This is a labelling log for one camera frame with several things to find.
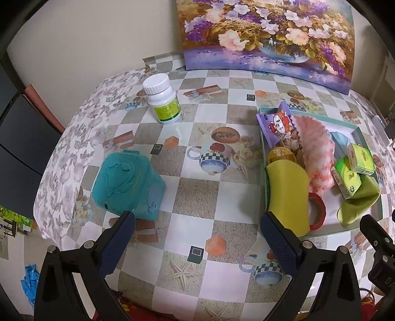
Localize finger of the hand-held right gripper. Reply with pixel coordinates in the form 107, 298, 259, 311
359, 214, 392, 253

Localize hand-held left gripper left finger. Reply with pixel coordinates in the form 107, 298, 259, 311
34, 211, 137, 321

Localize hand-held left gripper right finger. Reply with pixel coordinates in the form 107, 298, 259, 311
260, 211, 362, 321

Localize green cloth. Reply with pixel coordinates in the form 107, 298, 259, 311
337, 174, 381, 228

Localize white tray with teal rim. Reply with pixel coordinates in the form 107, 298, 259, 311
257, 106, 385, 238

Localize yellow sponge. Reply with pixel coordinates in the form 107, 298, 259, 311
266, 161, 311, 238

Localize red tape roll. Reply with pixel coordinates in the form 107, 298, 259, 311
308, 193, 327, 231

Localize green tissue pack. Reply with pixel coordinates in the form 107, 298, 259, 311
331, 156, 362, 200
347, 143, 376, 176

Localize teal plastic box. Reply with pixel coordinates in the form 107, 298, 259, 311
92, 150, 166, 220

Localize yellow round tin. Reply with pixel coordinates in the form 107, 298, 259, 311
267, 146, 297, 165

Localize light blue face mask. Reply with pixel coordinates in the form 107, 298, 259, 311
330, 131, 355, 161

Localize beige floral scrunchie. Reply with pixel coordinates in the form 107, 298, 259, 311
282, 136, 304, 161

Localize pink fluffy cloth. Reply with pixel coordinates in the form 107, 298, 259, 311
292, 115, 336, 196

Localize purple snack packet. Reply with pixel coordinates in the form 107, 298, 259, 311
256, 101, 297, 149

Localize checkered printed tablecloth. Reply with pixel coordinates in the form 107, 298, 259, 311
71, 51, 395, 321

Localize blue plastic item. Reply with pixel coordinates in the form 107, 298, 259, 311
20, 264, 40, 307

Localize grey leaf print cloth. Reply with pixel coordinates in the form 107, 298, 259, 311
33, 69, 149, 247

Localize dark cabinet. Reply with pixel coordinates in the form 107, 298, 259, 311
0, 52, 64, 220

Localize white bottle with green label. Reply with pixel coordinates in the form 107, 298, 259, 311
142, 74, 181, 125

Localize floral canvas painting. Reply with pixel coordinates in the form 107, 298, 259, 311
175, 0, 357, 95

